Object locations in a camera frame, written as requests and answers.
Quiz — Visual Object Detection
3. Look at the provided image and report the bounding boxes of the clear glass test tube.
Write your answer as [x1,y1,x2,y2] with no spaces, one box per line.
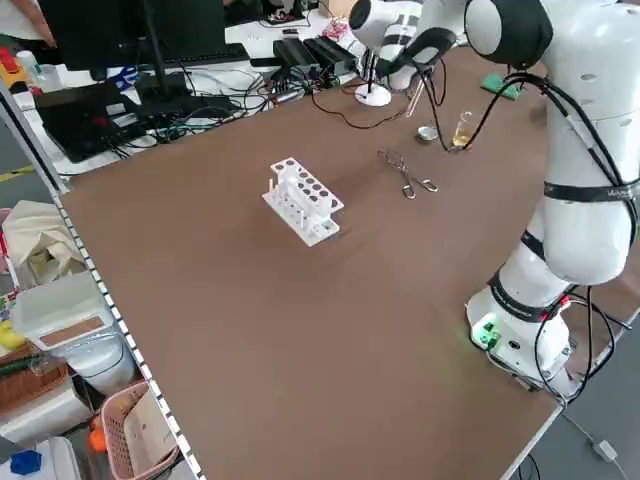
[406,73,427,120]

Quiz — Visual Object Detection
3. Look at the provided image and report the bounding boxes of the white test tube rack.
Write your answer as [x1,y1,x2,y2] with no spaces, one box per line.
[260,157,347,248]

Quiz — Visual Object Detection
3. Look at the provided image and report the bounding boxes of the metal crucible tongs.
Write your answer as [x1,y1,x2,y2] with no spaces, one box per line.
[376,148,442,201]

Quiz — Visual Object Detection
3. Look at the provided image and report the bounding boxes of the white desk lamp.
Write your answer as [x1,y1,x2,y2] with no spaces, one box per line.
[353,47,394,108]

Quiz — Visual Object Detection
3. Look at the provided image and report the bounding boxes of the glass beaker with amber liquid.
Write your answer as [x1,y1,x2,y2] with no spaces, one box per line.
[450,110,475,152]

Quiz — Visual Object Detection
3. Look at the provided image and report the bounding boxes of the black power supply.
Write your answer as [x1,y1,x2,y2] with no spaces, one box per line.
[303,35,359,71]
[272,38,321,69]

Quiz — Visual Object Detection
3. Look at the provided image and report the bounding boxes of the pink patterned packet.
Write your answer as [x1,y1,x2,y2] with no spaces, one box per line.
[321,17,351,42]

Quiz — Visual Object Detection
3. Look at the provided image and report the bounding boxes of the black keyboard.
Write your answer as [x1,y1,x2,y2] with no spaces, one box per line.
[162,42,251,67]

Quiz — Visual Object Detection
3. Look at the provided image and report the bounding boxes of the white lidded plastic bin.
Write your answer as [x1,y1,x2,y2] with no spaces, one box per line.
[10,271,125,396]

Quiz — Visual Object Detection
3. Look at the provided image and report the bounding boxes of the black electronics box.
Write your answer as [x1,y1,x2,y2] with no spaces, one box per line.
[32,81,151,164]

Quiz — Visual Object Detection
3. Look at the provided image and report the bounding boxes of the pink plastic basket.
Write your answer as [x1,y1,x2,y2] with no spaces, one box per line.
[99,378,182,480]

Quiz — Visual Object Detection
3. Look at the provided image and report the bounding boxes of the beige cloth bag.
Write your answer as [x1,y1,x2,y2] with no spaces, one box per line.
[1,198,90,291]

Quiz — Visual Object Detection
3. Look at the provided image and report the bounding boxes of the orange ball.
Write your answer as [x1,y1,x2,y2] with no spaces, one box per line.
[87,425,109,454]

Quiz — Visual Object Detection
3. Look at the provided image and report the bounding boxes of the black monitor with stand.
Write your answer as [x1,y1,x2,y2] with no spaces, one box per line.
[37,0,227,109]

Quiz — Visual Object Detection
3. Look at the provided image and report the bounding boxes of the clear plastic bottle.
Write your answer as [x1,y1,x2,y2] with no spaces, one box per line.
[16,49,40,84]
[36,62,65,95]

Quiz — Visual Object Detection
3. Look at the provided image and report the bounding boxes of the brown wicker basket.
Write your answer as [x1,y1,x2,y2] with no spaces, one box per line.
[0,355,71,410]

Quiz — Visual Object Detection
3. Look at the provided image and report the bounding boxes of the yellow toy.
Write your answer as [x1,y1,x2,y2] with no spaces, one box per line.
[0,319,27,351]

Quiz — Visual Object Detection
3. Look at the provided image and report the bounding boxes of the white power adapter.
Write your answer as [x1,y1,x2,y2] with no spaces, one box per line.
[591,438,620,462]

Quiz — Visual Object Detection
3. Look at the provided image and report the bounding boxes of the red emergency stop button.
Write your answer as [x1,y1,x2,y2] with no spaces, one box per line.
[0,47,27,84]

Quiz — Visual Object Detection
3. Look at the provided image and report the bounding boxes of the person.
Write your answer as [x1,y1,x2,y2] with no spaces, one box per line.
[0,0,57,49]

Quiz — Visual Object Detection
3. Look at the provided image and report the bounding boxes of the clear jug with blue cap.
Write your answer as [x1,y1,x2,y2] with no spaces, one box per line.
[0,435,84,480]

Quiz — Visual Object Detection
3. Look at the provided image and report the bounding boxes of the black lamp cable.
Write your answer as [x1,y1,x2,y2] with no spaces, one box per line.
[311,88,420,131]

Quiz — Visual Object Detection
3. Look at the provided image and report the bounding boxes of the tangled black desk cables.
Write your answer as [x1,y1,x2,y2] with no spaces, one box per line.
[107,62,326,149]

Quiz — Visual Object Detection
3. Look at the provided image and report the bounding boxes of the aluminium table edge rail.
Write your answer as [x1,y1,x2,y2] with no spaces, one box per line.
[52,192,207,480]

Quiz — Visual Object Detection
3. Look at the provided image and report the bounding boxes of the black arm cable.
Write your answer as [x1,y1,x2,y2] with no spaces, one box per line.
[424,47,640,221]

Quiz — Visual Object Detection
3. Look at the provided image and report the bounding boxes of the aluminium frame post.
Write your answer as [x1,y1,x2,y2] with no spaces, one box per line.
[0,79,72,195]

